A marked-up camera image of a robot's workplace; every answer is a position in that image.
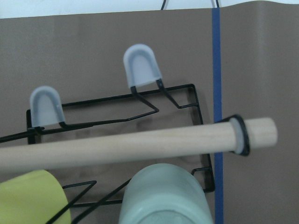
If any pale green cup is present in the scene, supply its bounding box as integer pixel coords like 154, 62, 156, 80
119, 163, 213, 224

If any yellow cup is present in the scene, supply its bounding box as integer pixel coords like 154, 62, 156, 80
0, 170, 68, 224

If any wooden rack handle rod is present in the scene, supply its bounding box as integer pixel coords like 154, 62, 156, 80
0, 117, 278, 174

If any black wire cup rack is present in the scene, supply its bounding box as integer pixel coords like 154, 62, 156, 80
0, 43, 251, 224

